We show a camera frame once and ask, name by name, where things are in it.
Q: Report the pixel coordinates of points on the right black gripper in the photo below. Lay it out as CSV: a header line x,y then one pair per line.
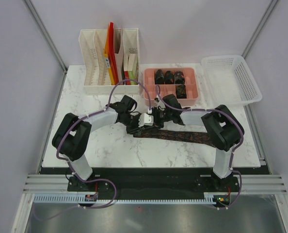
x,y
154,112

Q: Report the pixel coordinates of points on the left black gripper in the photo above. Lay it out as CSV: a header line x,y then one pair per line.
x,y
136,128

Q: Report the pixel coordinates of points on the dark paisley necktie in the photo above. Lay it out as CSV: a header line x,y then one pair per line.
x,y
180,136

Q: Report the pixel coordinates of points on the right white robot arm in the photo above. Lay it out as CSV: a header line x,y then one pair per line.
x,y
223,129

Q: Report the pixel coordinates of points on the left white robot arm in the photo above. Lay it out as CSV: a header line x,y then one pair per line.
x,y
71,138

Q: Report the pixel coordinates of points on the rolled tie front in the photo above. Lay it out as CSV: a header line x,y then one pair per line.
x,y
181,92

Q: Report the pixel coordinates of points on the rolled tie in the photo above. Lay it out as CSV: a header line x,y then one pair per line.
x,y
169,77
179,77
159,77
181,92

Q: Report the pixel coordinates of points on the pink divided storage box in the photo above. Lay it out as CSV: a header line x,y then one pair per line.
x,y
191,84

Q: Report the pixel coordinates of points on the white file organizer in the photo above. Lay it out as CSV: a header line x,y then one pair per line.
x,y
92,44

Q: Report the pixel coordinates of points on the beige paper folder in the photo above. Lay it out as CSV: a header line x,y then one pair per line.
x,y
119,52

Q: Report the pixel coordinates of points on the orange red folder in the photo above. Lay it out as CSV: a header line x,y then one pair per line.
x,y
109,55

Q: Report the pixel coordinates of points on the white perforated plastic basket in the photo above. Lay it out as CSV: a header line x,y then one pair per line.
x,y
230,80

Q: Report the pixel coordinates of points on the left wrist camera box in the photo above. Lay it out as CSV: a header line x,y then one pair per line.
x,y
146,120

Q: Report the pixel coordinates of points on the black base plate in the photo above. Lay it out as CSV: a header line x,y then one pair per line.
x,y
154,183

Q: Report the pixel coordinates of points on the white slotted cable duct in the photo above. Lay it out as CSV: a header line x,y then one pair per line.
x,y
85,199

